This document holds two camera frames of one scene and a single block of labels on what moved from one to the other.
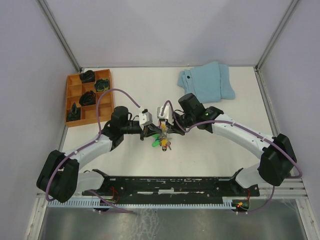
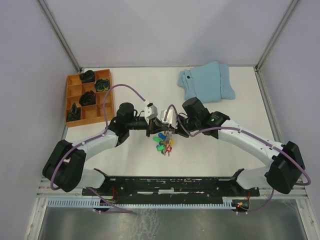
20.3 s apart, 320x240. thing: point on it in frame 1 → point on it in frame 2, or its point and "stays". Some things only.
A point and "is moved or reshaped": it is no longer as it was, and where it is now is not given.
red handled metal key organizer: x=164 y=133 is moved or reshaped
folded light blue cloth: x=209 y=83 stays
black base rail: x=115 y=187 stays
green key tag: x=157 y=141 is moved or reshaped
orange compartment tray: x=88 y=114 stays
